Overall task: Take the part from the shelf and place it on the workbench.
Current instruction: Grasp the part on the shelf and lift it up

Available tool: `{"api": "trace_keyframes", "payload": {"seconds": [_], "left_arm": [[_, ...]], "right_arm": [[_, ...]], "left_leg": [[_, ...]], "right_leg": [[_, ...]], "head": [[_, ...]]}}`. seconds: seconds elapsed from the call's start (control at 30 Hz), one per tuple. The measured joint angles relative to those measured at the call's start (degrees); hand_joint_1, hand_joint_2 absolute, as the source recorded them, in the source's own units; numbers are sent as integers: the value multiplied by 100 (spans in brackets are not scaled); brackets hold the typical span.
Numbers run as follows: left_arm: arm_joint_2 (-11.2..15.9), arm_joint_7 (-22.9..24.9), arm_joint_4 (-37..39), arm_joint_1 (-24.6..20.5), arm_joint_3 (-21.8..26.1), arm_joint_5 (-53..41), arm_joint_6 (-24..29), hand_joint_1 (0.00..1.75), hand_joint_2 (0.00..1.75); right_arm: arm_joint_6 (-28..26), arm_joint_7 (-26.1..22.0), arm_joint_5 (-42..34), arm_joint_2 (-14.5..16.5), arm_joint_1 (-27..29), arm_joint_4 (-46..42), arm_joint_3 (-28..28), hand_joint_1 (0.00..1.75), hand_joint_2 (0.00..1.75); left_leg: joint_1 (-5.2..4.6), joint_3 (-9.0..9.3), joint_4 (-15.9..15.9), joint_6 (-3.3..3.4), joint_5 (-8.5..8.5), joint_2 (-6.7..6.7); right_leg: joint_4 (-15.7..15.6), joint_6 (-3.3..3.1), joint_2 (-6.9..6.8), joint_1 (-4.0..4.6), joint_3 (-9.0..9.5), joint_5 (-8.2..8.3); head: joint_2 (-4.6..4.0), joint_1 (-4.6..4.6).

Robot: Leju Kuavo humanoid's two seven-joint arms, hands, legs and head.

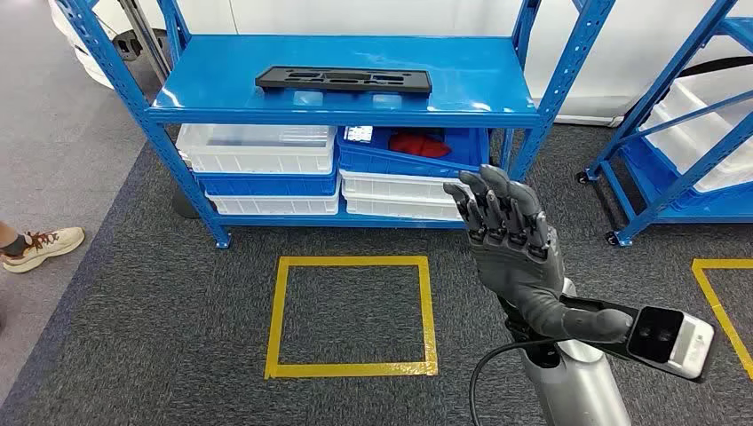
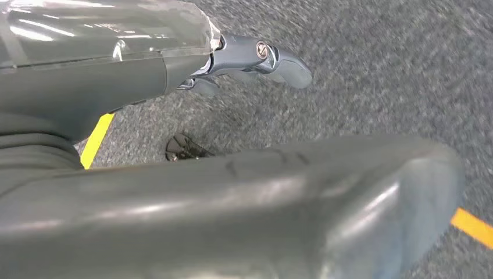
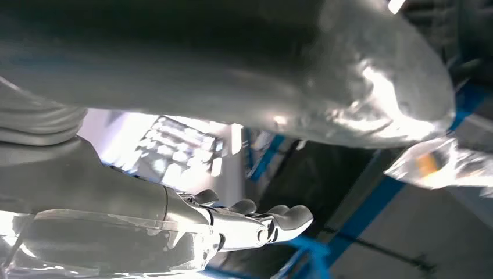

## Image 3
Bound blue metal shelf rack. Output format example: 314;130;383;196
200;77;493;279

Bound white plastic crate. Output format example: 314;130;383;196
131;115;225;187

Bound grey robot body shell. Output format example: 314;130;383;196
0;0;457;150

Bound clear plastic bag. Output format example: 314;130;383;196
385;134;493;199

